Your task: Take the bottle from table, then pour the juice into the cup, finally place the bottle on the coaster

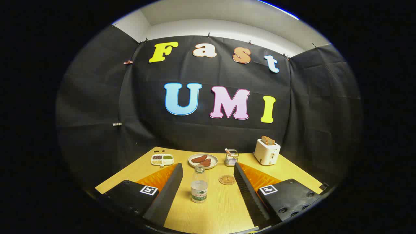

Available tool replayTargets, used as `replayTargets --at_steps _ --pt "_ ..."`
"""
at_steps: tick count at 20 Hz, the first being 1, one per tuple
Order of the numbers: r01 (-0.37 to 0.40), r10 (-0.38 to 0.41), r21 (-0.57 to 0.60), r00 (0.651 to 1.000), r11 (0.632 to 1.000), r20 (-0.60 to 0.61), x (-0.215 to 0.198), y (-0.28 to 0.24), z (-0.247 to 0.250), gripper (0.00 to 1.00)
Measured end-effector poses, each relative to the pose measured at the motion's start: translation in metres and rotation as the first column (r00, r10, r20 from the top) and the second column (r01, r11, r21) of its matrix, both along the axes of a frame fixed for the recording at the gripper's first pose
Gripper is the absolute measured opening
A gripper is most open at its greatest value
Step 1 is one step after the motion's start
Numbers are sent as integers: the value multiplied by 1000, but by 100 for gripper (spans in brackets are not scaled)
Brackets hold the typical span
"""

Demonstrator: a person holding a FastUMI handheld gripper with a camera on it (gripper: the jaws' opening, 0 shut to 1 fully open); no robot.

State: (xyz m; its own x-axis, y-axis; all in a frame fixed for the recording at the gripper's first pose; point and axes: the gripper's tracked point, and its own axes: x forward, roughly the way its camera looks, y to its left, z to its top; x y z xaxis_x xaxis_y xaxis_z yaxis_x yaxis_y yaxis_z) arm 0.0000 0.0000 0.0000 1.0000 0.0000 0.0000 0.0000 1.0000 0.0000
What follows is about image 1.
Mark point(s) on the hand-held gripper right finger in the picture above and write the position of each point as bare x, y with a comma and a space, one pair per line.
248, 195

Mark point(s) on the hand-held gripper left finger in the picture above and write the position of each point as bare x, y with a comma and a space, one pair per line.
167, 195

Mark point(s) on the round cork coaster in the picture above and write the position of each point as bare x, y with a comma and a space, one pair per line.
227, 180

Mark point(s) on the clear plastic juice bottle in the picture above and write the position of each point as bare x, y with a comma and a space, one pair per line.
199, 192

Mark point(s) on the wooden table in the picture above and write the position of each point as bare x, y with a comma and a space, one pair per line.
221, 208

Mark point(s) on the white divided condiment dish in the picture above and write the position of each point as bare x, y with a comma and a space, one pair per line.
162, 159

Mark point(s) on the white toaster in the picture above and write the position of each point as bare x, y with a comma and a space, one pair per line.
266, 155

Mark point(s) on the brown meat patty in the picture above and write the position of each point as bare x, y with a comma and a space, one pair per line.
198, 159
206, 162

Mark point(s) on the round grey plate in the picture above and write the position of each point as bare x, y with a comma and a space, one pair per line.
214, 161

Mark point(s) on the striped paper straw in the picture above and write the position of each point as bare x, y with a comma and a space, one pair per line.
227, 151

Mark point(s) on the toasted bread slice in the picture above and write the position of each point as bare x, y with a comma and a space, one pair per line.
265, 140
272, 142

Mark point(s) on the black backdrop cloth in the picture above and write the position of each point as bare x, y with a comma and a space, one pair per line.
208, 136

